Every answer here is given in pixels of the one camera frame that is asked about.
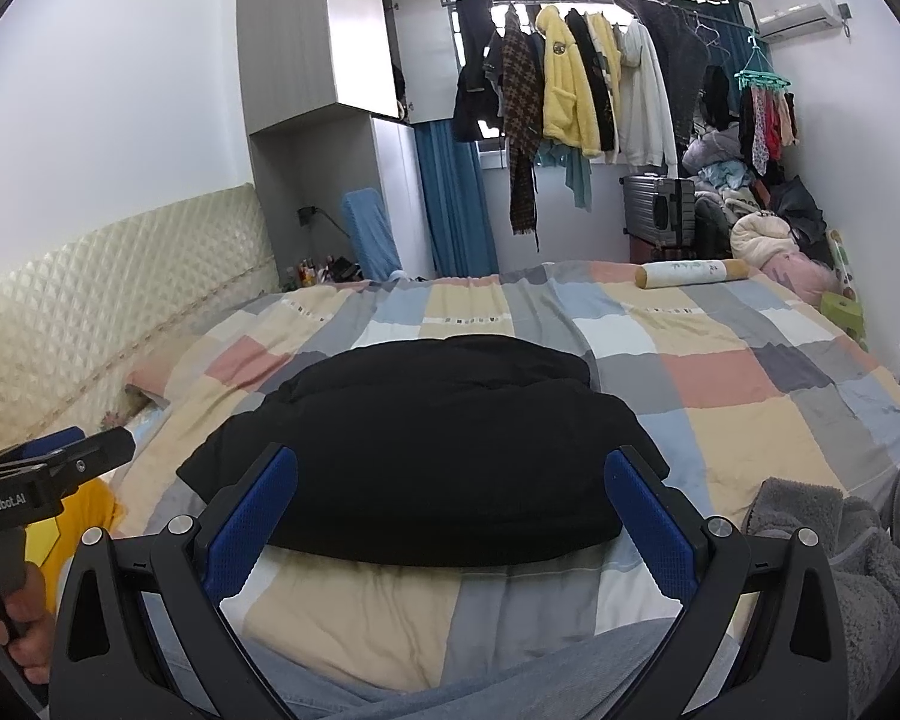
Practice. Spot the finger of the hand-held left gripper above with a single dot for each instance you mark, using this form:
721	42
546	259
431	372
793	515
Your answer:
94	461
49	441

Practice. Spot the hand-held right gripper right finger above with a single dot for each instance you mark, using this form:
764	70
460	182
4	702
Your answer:
649	517

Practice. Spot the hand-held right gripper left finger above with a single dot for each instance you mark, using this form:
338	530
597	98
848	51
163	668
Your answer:
251	517

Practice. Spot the black puffer jacket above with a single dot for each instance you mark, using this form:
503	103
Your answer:
435	450

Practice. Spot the pile of clothes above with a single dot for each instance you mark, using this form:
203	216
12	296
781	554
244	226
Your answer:
765	232

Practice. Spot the person's left hand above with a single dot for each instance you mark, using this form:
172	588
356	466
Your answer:
31	630

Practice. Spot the yellow cloth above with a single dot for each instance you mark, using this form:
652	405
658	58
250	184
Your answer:
67	532

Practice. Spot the pastel checked blanket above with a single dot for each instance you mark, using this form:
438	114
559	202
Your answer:
720	390

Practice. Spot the cream quilted headboard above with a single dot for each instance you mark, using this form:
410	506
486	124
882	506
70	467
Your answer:
105	300

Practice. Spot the grey fleece robe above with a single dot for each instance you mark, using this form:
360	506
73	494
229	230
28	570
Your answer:
870	577

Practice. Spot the cream bolster pillow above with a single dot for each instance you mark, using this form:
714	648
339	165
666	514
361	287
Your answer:
694	274

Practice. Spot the bottles on nightstand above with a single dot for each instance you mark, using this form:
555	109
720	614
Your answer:
322	271

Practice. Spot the green stool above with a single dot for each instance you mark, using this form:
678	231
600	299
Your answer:
844	319

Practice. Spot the chair with blue cover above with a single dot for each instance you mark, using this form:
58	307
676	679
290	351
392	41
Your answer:
371	236

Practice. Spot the grey hard suitcase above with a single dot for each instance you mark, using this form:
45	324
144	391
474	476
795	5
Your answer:
649	210

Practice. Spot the teal hanging garment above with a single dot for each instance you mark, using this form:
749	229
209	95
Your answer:
579	180

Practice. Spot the blue curtain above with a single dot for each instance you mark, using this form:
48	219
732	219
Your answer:
454	202

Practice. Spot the brown plaid scarf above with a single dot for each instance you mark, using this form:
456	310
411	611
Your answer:
521	127

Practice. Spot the white hoodie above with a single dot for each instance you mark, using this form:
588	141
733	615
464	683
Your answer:
645	105

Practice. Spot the green clip hanger with socks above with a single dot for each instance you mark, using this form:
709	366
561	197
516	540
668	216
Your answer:
769	116

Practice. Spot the yellow fleece jacket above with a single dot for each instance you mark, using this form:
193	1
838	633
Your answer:
562	97

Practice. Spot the hanging black coat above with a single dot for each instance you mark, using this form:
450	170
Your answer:
592	67

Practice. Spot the hanging black jacket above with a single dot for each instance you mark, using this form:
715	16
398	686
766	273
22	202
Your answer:
471	82

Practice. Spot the dark grey hanging garment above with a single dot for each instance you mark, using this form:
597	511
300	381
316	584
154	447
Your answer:
671	45

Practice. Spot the white air conditioner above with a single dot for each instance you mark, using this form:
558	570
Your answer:
795	7

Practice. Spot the wall socket with plug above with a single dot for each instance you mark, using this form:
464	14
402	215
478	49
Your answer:
307	215

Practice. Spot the grey wall cabinet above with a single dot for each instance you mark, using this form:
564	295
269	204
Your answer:
307	37

